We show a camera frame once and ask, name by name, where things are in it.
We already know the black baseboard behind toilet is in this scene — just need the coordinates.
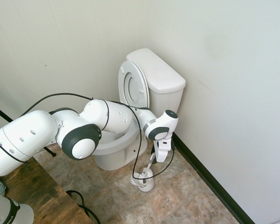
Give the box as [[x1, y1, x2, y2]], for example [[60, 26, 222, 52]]
[[171, 131, 256, 224]]

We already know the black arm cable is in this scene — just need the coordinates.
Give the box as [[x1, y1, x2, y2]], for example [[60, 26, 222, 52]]
[[0, 92, 177, 182]]

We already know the white toilet brush holder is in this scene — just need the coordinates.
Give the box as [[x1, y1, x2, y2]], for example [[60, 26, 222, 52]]
[[130, 168, 155, 193]]

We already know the dark wooden table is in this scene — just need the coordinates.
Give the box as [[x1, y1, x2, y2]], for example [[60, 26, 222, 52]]
[[0, 153, 96, 224]]

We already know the white toilet seat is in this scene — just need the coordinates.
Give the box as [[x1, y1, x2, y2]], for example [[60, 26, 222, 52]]
[[117, 60, 150, 111]]

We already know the white toilet tank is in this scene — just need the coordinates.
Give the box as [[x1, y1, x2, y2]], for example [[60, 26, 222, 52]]
[[147, 86, 185, 118]]

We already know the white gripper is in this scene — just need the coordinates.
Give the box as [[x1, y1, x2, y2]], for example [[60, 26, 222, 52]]
[[150, 137, 172, 165]]

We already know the thick black floor cable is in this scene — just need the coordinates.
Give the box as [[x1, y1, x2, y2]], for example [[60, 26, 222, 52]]
[[66, 189, 101, 224]]

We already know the white toilet tank lid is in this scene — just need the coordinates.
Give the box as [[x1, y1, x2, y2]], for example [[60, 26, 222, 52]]
[[126, 48, 186, 94]]

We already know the white toilet brush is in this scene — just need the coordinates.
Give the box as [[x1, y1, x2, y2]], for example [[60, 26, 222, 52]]
[[139, 160, 155, 185]]

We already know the white toilet seat lid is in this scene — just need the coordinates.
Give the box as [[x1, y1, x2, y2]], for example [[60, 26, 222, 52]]
[[127, 61, 150, 110]]

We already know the white toilet bowl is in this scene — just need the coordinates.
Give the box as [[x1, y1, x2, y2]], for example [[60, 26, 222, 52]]
[[93, 120, 150, 171]]

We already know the black camera tripod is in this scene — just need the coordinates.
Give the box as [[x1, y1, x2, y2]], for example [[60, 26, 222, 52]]
[[0, 102, 57, 158]]

